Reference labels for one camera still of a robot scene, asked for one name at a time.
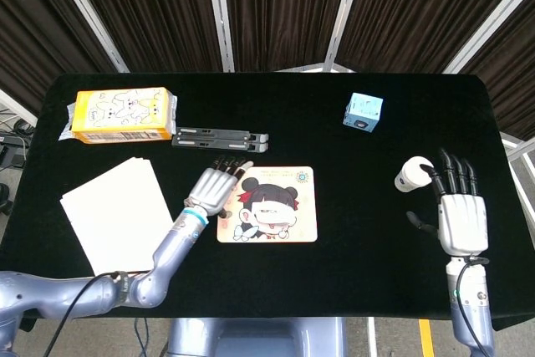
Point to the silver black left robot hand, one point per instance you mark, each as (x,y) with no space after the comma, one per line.
(211,190)

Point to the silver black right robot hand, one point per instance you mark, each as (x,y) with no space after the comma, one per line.
(464,223)

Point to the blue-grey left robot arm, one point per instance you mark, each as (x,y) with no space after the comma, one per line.
(167,256)

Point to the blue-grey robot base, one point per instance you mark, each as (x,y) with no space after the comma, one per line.
(255,338)

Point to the cartoon girl mouse pad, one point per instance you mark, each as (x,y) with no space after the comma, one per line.
(301,198)

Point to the black folding laptop stand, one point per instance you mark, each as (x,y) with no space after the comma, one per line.
(217,139)

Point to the white paper cup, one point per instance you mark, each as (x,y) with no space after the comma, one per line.
(411,175)

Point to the white paper stack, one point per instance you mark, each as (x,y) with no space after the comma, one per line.
(117,215)

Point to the yellow tissue pack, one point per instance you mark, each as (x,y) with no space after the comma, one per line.
(121,112)

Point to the black table cloth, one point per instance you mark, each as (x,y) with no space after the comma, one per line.
(317,282)

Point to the dark brown pleated curtain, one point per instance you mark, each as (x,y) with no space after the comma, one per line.
(154,10)
(418,10)
(284,10)
(510,81)
(33,31)

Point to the light blue speaker box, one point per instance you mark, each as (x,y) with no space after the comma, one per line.
(363,108)

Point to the white mesh frame panel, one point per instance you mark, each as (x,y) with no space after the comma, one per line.
(520,152)

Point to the white aluminium frame post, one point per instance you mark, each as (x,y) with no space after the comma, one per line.
(344,10)
(221,18)
(489,22)
(90,18)

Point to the white low frame rail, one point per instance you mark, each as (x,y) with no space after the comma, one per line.
(18,108)

